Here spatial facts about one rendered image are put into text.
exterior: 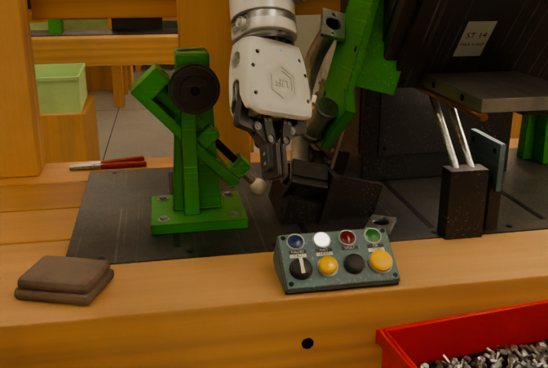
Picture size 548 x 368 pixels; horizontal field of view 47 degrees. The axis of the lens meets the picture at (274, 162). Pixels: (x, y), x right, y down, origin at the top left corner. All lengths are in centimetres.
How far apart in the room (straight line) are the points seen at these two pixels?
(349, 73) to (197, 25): 42
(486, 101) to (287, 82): 26
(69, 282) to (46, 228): 30
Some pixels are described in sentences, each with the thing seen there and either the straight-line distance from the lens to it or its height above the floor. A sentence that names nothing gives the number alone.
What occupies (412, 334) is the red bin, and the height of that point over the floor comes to 91.
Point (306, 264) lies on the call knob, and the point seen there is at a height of 94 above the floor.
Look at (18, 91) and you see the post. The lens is 134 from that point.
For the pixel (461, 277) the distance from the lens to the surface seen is 89.
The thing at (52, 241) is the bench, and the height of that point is 88.
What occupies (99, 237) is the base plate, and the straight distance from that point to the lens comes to 100.
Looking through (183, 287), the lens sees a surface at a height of 90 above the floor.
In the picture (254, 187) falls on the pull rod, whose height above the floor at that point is 95.
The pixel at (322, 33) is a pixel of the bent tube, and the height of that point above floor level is 119.
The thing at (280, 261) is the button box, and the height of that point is 93.
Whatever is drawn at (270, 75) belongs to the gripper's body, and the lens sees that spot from 77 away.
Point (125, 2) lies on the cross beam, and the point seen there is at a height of 122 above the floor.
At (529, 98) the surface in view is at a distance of 89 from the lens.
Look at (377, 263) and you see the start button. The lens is 83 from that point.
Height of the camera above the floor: 130
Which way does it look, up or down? 18 degrees down
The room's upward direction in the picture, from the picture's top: straight up
